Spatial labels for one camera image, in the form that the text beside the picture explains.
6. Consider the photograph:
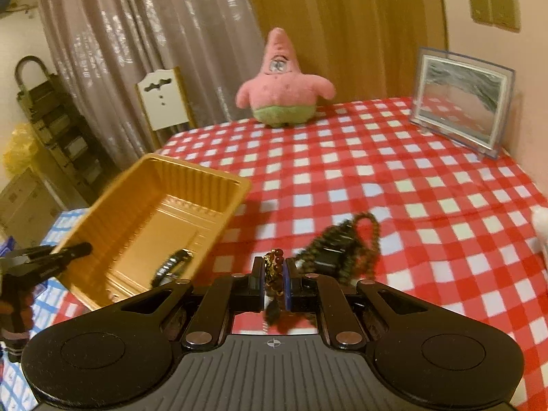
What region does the reddish brown bead bracelet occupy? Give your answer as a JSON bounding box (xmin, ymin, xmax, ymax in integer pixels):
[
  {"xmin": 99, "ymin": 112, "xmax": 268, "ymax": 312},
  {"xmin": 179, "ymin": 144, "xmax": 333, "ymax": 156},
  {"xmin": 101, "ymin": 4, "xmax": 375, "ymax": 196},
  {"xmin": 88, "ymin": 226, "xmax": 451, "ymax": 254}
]
[{"xmin": 261, "ymin": 247, "xmax": 287, "ymax": 324}]

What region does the dark wooden bead necklace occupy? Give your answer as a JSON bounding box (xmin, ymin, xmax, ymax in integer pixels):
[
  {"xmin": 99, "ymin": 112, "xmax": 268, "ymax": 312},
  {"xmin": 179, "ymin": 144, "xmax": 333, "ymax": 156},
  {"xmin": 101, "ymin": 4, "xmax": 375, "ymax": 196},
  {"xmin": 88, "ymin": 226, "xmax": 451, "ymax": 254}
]
[{"xmin": 293, "ymin": 211, "xmax": 382, "ymax": 286}]

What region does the dark bead bracelet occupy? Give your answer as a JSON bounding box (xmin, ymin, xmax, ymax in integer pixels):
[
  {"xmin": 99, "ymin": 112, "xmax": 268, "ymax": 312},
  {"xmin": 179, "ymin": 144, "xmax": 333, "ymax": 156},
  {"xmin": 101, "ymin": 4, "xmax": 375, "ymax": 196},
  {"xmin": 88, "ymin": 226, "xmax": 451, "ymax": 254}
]
[{"xmin": 149, "ymin": 248, "xmax": 195, "ymax": 289}]

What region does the orange plastic tray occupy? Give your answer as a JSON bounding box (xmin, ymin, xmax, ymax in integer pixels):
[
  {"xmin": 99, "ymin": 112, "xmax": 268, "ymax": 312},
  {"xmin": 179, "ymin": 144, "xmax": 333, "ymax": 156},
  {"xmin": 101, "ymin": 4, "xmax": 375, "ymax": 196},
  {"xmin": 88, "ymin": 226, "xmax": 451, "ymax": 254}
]
[{"xmin": 58, "ymin": 154, "xmax": 252, "ymax": 310}]

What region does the person's left hand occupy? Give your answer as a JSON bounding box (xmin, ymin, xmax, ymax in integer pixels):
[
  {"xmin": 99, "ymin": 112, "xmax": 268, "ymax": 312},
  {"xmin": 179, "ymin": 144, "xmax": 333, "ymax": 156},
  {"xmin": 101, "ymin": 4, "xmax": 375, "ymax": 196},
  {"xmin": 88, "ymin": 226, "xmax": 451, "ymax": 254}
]
[{"xmin": 0, "ymin": 290, "xmax": 36, "ymax": 331}]

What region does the blue carton box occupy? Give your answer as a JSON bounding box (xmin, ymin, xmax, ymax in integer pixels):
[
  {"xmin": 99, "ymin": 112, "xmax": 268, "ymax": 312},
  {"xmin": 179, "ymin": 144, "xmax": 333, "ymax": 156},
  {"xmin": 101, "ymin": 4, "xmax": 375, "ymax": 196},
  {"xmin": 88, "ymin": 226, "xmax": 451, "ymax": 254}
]
[{"xmin": 0, "ymin": 237, "xmax": 16, "ymax": 257}]

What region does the blue white checkered cloth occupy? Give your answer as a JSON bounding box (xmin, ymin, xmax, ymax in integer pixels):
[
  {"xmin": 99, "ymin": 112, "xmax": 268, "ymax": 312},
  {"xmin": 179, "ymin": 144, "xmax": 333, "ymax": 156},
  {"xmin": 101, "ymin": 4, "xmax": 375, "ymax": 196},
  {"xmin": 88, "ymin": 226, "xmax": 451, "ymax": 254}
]
[{"xmin": 0, "ymin": 207, "xmax": 89, "ymax": 411}]

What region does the cardboard box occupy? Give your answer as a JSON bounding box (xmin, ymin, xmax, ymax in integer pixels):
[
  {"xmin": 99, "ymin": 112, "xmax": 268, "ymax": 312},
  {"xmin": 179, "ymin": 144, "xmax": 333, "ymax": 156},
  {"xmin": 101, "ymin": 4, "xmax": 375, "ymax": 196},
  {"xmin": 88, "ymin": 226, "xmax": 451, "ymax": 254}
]
[{"xmin": 1, "ymin": 168, "xmax": 61, "ymax": 248}]

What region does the yellow plastic bag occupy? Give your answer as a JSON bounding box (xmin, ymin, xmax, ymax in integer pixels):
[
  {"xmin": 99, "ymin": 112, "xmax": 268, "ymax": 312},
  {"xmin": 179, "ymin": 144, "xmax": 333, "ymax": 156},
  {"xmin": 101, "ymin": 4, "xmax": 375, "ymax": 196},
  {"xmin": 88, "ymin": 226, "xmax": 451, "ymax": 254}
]
[{"xmin": 3, "ymin": 123, "xmax": 39, "ymax": 176}]

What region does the red white checkered tablecloth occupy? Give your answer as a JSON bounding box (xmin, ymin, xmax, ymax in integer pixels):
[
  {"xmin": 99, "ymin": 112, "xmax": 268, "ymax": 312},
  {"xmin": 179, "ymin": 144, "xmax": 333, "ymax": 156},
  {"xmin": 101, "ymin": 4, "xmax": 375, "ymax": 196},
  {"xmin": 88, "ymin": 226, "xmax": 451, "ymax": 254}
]
[{"xmin": 156, "ymin": 98, "xmax": 547, "ymax": 410}]

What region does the black folding ladder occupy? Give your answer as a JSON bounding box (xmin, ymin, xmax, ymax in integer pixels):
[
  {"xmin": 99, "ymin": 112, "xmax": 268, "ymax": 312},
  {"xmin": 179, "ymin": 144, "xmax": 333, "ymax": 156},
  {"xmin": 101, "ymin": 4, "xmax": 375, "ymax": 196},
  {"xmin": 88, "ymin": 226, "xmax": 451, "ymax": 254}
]
[{"xmin": 14, "ymin": 55, "xmax": 119, "ymax": 204}]

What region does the pink starfish plush toy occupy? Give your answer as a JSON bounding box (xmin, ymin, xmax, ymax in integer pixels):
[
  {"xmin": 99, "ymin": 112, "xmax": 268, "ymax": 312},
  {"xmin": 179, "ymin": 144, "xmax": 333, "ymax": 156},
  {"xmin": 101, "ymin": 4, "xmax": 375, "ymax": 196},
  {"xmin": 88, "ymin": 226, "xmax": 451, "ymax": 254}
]
[{"xmin": 235, "ymin": 27, "xmax": 336, "ymax": 128}]

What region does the white wooden chair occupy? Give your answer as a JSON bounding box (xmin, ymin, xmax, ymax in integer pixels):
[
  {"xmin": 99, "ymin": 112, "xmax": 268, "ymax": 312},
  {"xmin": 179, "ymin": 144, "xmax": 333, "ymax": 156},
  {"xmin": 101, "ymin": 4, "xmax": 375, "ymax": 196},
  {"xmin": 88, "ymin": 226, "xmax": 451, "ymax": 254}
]
[{"xmin": 135, "ymin": 67, "xmax": 197, "ymax": 149}]

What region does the grey patterned curtain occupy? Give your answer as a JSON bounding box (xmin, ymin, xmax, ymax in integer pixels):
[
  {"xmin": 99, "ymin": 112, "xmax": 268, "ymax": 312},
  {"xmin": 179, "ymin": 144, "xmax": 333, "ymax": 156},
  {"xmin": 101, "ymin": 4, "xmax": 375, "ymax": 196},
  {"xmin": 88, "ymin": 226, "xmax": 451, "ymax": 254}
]
[{"xmin": 39, "ymin": 0, "xmax": 264, "ymax": 169}]

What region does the framed sand picture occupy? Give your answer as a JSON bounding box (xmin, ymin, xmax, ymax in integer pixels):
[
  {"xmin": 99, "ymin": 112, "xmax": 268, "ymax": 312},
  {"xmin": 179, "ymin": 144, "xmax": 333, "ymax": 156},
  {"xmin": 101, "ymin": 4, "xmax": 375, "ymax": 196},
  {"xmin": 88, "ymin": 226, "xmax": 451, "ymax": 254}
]
[{"xmin": 411, "ymin": 47, "xmax": 515, "ymax": 159}]

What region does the wooden door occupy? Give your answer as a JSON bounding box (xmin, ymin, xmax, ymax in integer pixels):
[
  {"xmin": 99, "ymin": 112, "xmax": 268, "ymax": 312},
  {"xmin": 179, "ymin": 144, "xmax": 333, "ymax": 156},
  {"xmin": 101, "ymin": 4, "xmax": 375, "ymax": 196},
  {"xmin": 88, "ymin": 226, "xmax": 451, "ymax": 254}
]
[{"xmin": 250, "ymin": 0, "xmax": 448, "ymax": 102}]

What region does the double wall socket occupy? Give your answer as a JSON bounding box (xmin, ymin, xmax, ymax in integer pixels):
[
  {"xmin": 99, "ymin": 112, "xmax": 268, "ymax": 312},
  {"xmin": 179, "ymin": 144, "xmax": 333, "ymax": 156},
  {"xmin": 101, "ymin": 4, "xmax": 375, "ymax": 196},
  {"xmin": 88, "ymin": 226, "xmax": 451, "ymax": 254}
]
[{"xmin": 469, "ymin": 0, "xmax": 521, "ymax": 33}]

